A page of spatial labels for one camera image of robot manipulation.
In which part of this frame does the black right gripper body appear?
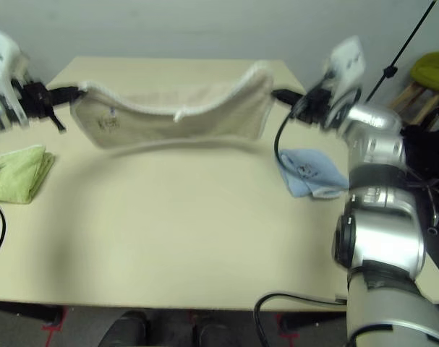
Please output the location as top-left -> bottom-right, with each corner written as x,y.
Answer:
293,88 -> 332,126

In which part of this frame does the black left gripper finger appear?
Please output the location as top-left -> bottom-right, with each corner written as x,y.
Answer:
51,93 -> 82,106
51,85 -> 85,97

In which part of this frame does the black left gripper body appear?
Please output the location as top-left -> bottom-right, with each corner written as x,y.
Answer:
18,82 -> 56,120

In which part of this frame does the beige towel with white trim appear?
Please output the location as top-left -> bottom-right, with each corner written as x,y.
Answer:
69,60 -> 275,150

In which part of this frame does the folded blue towel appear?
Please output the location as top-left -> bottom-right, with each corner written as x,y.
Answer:
278,147 -> 350,200

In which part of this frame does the folded green towel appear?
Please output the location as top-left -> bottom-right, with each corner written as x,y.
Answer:
0,144 -> 56,204

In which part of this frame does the black tripod stand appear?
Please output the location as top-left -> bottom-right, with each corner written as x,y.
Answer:
363,0 -> 439,104

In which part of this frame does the black office chair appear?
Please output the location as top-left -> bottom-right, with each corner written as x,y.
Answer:
399,104 -> 439,236

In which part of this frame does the green cushion wooden stool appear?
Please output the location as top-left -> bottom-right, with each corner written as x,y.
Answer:
391,51 -> 439,124

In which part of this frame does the black robot left foot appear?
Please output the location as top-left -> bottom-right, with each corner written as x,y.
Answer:
99,311 -> 148,347

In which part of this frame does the black robot foot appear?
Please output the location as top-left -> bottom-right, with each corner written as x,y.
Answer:
192,314 -> 238,347
99,311 -> 148,347

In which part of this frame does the black robot right foot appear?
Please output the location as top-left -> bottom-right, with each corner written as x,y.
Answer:
192,314 -> 238,347

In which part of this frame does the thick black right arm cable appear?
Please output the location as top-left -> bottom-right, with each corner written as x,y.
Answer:
254,104 -> 350,347

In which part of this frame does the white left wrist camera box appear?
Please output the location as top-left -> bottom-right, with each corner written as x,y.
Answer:
0,30 -> 30,126

